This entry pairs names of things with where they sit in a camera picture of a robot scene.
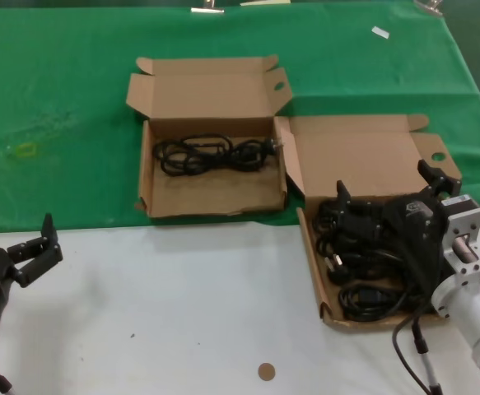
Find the black tangled power cable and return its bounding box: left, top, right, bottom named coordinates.
left=312, top=198, right=347, bottom=248

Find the black coiled power cable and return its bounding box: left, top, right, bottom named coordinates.
left=338, top=286, right=428, bottom=323

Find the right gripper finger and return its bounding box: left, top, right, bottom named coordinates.
left=417, top=159, right=463, bottom=201
left=336, top=179, right=389, bottom=242

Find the white cable with black connector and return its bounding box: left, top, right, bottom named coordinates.
left=411, top=316, right=443, bottom=395

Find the cardboard box with open lid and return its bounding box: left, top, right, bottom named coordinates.
left=273, top=114, right=464, bottom=330

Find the green table cloth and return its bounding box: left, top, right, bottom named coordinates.
left=0, top=0, right=480, bottom=234

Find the black power cable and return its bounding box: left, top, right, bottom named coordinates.
left=312, top=198, right=347, bottom=248
left=152, top=133, right=286, bottom=179
left=338, top=286, right=428, bottom=323

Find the yellow-green ring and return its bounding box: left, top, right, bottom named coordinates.
left=12, top=142, right=39, bottom=160

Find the cardboard box with torn edge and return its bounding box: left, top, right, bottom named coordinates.
left=124, top=55, right=293, bottom=219

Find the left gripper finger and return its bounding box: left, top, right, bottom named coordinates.
left=7, top=212, right=64, bottom=288

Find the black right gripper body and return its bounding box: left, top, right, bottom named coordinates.
left=381, top=192, right=450, bottom=296

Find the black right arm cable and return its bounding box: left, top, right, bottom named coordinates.
left=391, top=306, right=430, bottom=395

